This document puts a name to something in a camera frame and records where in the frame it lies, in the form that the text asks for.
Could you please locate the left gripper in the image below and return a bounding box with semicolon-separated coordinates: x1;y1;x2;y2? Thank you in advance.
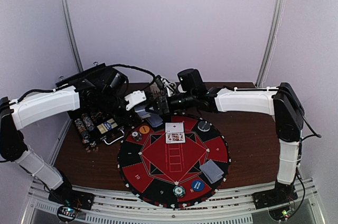
99;90;142;126

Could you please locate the blue playing card deck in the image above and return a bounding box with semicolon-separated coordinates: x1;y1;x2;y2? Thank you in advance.
134;106;151;119

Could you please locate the orange big blind button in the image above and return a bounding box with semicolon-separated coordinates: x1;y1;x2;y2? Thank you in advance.
139;125;150;134

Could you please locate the ace of diamonds card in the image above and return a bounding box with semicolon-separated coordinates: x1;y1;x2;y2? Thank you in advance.
165;122;184;133

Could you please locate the poker chip stack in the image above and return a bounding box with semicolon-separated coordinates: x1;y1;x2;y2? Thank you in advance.
173;185;185;198
131;131;142;142

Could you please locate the king of diamonds card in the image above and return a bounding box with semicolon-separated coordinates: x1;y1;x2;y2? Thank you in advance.
165;133;185;144

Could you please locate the clear dealer button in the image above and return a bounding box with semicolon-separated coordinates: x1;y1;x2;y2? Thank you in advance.
198;120;211;133

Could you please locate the blue small blind button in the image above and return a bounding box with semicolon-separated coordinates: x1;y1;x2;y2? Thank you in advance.
191;180;204;192

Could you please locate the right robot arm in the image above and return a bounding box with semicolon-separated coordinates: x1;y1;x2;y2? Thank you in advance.
145;68;309;204

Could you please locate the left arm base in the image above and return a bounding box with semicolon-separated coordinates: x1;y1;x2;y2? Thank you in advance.
44;185;95;223

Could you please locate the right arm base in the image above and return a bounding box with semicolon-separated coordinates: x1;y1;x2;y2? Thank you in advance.
252;188;298;222

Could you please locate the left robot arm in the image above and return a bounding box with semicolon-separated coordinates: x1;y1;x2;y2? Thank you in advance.
1;63;147;205

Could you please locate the black poker chip case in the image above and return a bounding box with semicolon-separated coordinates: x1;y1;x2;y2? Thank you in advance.
56;63;137;151

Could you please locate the boxed card deck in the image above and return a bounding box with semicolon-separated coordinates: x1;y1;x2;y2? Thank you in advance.
97;118;117;134

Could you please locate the round poker mat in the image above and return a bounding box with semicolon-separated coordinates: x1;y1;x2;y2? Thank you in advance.
117;114;231;209

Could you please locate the left aluminium frame post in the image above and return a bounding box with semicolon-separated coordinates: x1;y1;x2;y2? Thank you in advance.
60;0;83;72

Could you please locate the aluminium frame post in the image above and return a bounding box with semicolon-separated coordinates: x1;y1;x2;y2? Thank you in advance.
60;0;83;72
255;0;285;87

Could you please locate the right aluminium frame post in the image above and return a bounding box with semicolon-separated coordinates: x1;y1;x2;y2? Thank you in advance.
255;0;285;87

